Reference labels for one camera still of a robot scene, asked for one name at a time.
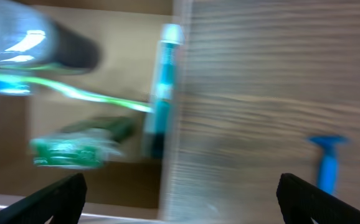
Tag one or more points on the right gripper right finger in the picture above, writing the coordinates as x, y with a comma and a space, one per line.
302, 203

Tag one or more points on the teal toothpaste tube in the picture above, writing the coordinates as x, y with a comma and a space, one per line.
157, 120

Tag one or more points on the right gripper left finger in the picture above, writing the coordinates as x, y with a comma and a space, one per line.
59, 203

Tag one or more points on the green toothbrush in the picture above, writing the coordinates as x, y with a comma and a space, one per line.
73, 92

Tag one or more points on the green soap packet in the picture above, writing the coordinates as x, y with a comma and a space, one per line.
87, 144

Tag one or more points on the blue disposable razor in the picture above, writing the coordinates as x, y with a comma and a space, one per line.
327, 173

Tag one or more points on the clear soap pump bottle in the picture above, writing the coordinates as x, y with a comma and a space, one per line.
30, 40

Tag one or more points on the white cardboard box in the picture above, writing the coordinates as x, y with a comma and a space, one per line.
125, 188

